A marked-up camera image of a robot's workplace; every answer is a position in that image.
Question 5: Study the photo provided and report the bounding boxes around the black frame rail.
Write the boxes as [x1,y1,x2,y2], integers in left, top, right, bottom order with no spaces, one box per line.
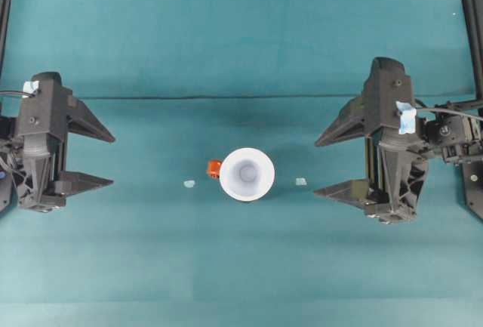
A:
[460,0,483,115]
[0,0,14,82]

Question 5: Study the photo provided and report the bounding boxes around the white paper cup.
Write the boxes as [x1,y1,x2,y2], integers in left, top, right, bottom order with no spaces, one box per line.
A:
[219,147,275,202]

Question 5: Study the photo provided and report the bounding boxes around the black cup holder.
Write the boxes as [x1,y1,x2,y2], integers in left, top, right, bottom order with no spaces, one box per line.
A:
[205,159,223,180]

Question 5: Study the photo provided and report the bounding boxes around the blue-green table cloth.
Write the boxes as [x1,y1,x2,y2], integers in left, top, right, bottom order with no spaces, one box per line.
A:
[0,0,483,327]

